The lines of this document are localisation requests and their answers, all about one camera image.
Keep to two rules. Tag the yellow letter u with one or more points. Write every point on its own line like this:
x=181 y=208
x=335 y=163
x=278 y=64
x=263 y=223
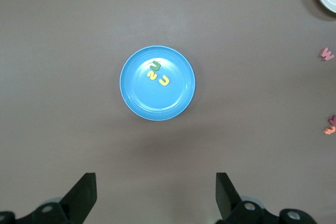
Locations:
x=166 y=81

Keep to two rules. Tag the yellow letter s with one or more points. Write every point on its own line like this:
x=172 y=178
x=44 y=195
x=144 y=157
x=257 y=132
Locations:
x=152 y=75

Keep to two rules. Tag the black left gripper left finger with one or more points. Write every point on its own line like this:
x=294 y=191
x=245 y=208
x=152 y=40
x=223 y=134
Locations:
x=78 y=197

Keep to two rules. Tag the blue plate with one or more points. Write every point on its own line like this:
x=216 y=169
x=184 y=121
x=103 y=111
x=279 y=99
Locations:
x=157 y=100

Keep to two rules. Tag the green letter u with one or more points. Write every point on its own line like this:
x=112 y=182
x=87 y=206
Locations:
x=156 y=67

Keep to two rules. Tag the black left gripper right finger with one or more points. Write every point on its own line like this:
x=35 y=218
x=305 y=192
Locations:
x=228 y=197

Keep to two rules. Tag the brown table cover sheet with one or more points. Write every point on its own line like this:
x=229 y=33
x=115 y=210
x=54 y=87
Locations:
x=78 y=24

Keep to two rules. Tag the dark red letter k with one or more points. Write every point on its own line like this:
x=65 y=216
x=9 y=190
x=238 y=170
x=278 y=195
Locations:
x=333 y=120

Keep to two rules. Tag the pink letter w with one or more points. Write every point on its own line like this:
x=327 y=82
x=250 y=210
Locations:
x=328 y=55

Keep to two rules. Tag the orange letter t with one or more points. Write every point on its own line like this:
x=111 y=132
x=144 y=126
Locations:
x=330 y=130

